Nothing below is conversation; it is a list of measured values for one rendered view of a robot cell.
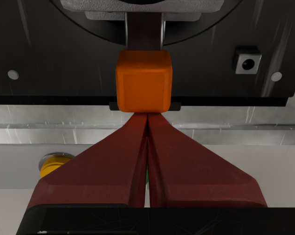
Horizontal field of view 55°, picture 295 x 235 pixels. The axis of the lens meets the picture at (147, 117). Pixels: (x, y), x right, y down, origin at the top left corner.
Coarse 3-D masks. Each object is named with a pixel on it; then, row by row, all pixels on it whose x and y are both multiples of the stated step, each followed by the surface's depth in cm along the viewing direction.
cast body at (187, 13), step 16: (64, 0) 7; (80, 0) 7; (96, 0) 7; (112, 0) 7; (128, 0) 6; (144, 0) 6; (160, 0) 6; (176, 0) 7; (192, 0) 7; (208, 0) 7; (96, 16) 10; (112, 16) 10; (176, 16) 10; (192, 16) 10
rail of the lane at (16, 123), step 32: (0, 96) 25; (32, 96) 26; (64, 96) 26; (96, 96) 26; (0, 128) 26; (32, 128) 26; (64, 128) 26; (96, 128) 26; (192, 128) 26; (224, 128) 26; (256, 128) 26; (288, 128) 26
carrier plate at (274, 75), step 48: (0, 0) 18; (48, 0) 18; (288, 0) 18; (0, 48) 20; (48, 48) 20; (96, 48) 20; (192, 48) 20; (288, 48) 20; (192, 96) 23; (240, 96) 23; (288, 96) 23
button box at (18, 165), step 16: (0, 144) 27; (16, 144) 27; (32, 144) 27; (48, 144) 27; (64, 144) 27; (80, 144) 27; (0, 160) 28; (16, 160) 28; (32, 160) 28; (0, 176) 30; (16, 176) 30; (32, 176) 30
